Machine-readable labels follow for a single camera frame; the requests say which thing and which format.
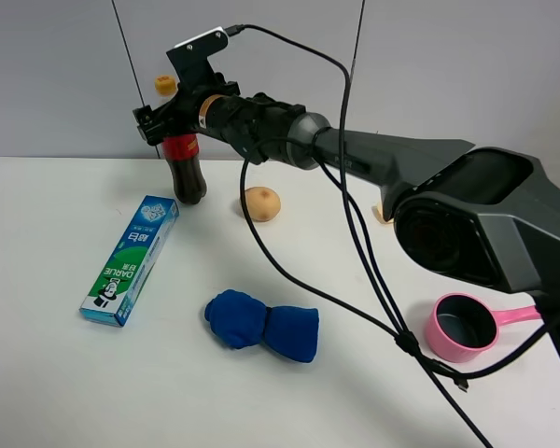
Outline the pink measuring cup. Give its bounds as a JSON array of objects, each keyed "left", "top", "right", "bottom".
[{"left": 424, "top": 293, "right": 540, "bottom": 363}]

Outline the blue green toothpaste box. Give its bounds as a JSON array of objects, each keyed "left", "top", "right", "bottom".
[{"left": 79, "top": 196, "right": 179, "bottom": 328}]

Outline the brown potato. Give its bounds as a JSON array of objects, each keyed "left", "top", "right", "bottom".
[{"left": 245, "top": 187, "right": 281, "bottom": 222}]

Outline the blue rolled cloth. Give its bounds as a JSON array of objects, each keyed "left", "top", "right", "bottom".
[{"left": 204, "top": 289, "right": 320, "bottom": 363}]

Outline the cola bottle yellow cap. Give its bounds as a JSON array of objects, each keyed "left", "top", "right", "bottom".
[{"left": 154, "top": 74, "right": 209, "bottom": 205}]

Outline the red handled brush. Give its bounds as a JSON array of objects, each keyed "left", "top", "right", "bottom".
[{"left": 371, "top": 203, "right": 394, "bottom": 225}]

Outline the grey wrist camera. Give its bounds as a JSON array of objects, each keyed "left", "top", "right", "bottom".
[{"left": 166, "top": 27, "right": 229, "bottom": 90}]

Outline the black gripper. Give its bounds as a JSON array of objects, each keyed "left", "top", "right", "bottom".
[{"left": 133, "top": 69, "right": 241, "bottom": 145}]

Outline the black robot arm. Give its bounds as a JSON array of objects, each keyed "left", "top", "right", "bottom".
[{"left": 133, "top": 76, "right": 560, "bottom": 356}]

